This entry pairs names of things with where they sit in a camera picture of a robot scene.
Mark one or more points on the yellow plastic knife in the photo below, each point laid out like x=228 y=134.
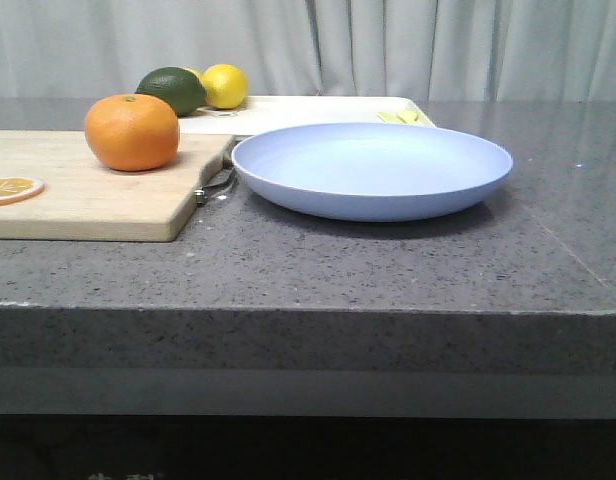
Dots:
x=388 y=117

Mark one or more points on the yellow lemon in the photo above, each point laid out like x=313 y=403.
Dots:
x=226 y=86

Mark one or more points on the cream white tray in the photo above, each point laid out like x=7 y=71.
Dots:
x=258 y=114

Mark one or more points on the white curtain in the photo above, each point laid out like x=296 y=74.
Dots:
x=422 y=50

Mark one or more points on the orange slice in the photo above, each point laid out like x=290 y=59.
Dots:
x=16 y=189

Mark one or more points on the orange fruit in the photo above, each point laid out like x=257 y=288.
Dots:
x=132 y=132

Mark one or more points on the wooden cutting board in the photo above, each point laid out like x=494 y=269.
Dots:
x=84 y=200

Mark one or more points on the metal cutting board handle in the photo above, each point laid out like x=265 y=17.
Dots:
x=210 y=185

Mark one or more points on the light blue plate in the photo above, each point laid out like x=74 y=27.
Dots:
x=371 y=172

